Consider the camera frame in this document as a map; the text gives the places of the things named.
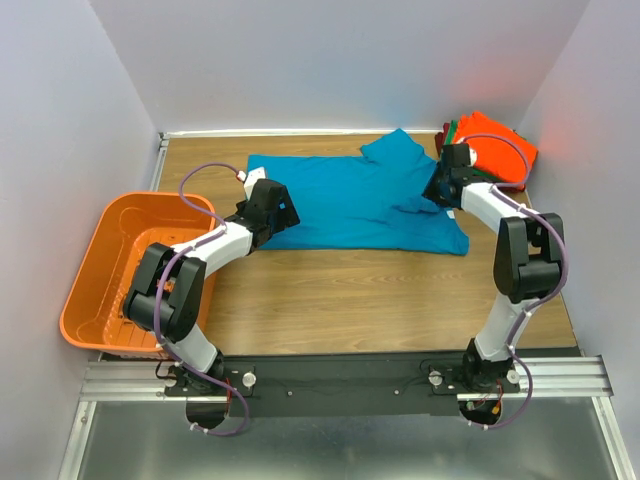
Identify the blue t shirt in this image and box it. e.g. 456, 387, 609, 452
248, 129, 470, 256

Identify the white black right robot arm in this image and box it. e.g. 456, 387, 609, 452
423, 143, 567, 392

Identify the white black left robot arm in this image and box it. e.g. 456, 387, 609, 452
122, 169, 300, 395

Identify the folded orange t shirt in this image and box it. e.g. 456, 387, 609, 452
446, 111, 538, 191

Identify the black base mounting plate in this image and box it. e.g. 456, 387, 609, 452
164, 351, 520, 418

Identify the orange plastic laundry basket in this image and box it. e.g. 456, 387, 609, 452
59, 192, 214, 359

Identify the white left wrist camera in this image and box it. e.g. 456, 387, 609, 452
243, 167, 267, 199

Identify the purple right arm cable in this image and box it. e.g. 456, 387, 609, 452
457, 133, 569, 432

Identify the aluminium frame rail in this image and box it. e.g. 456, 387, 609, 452
60, 349, 635, 479

